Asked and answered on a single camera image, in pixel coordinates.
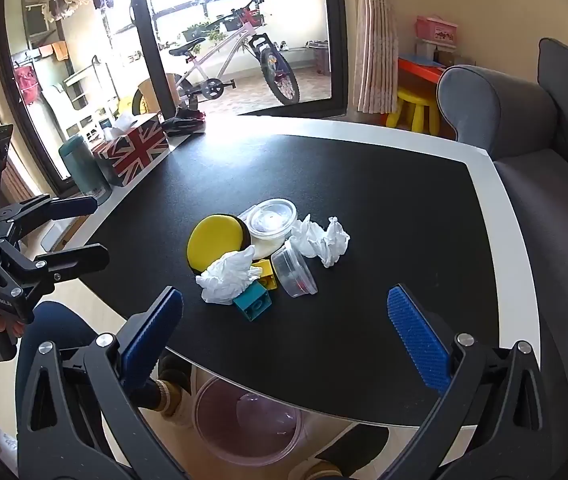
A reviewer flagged black bicycle helmet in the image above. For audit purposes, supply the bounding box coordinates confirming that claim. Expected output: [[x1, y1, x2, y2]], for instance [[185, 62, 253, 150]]
[[161, 107, 208, 137]]

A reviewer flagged black table mat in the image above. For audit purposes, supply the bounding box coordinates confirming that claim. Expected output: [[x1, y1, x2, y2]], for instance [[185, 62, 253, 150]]
[[76, 134, 502, 428]]

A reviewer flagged white bicycle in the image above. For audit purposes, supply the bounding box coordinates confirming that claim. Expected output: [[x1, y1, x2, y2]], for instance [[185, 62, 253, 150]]
[[131, 0, 301, 116]]

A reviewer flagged pink translucent bin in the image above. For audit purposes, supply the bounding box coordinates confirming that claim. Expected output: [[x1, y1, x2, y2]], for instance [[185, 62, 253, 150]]
[[193, 375, 305, 467]]

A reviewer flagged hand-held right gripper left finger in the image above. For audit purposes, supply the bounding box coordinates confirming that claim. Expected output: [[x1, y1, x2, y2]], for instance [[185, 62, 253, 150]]
[[16, 286, 199, 480]]

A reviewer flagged person's right shoe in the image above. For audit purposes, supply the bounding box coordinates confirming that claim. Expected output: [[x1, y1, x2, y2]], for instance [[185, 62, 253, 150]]
[[306, 425, 389, 480]]

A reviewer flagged yellow toy brick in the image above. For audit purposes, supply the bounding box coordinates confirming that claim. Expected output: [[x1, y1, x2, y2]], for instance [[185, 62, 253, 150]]
[[253, 258, 279, 291]]

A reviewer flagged red kids table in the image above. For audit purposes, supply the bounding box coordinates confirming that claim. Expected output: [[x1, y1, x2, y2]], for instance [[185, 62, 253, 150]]
[[398, 56, 447, 83]]

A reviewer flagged green thermos bottle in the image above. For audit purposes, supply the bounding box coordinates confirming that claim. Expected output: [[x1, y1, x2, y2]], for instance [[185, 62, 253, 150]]
[[58, 135, 112, 206]]

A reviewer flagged person's shoe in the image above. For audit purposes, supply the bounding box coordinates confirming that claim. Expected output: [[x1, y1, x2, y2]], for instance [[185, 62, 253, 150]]
[[156, 352, 197, 428], [306, 425, 389, 480]]

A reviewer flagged grey flat packet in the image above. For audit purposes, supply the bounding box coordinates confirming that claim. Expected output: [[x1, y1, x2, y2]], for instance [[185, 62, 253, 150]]
[[236, 204, 261, 227]]

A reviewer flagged small clear plastic cup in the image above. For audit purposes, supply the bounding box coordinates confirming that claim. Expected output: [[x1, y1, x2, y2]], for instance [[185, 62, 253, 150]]
[[271, 240, 319, 298]]

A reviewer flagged person's left leg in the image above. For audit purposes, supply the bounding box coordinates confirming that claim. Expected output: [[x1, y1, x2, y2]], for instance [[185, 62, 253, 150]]
[[14, 301, 119, 411]]

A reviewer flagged pink patterned curtain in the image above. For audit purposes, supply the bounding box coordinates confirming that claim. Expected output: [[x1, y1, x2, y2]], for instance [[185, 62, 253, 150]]
[[356, 0, 399, 115]]

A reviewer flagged grey sofa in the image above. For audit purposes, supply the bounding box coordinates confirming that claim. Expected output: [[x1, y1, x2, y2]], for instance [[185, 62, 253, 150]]
[[436, 37, 568, 461]]

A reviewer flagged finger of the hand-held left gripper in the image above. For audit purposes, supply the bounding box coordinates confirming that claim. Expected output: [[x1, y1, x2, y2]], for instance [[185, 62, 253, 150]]
[[0, 242, 110, 303], [0, 195, 98, 247]]

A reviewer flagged yellow round sponge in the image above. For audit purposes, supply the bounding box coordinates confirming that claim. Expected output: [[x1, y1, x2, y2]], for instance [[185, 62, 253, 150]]
[[187, 214, 252, 275]]

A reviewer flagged yellow plastic stool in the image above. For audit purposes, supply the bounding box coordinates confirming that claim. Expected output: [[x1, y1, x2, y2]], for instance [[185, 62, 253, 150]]
[[386, 87, 440, 136]]

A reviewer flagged white flat box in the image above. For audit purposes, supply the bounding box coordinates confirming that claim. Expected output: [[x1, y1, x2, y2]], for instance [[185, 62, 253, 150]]
[[41, 217, 83, 254]]

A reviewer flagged white cloth pouch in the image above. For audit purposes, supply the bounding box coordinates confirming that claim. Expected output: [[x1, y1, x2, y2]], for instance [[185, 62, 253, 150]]
[[249, 234, 291, 262]]

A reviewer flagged red hanging bag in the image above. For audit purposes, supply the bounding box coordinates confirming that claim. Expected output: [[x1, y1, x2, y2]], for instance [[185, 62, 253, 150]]
[[14, 65, 42, 106]]

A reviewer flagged clear lidded plastic container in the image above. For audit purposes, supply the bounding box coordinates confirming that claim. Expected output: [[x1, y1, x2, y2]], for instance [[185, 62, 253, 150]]
[[247, 198, 299, 238]]

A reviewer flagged flag print tissue box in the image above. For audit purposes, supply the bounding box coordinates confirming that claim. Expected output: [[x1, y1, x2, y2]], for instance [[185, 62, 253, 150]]
[[91, 112, 171, 188]]

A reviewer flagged pink storage box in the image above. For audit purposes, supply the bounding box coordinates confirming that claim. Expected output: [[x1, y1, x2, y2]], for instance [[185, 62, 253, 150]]
[[416, 15, 459, 46]]

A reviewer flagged teal toy brick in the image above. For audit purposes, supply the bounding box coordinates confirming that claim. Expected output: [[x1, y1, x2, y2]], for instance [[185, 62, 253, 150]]
[[233, 280, 272, 322]]

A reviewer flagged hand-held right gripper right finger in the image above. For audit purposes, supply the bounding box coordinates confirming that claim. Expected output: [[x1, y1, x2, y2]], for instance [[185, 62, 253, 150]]
[[386, 284, 551, 480]]

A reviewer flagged person's left shoe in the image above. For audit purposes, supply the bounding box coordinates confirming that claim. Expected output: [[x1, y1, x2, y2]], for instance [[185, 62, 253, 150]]
[[156, 352, 197, 428]]

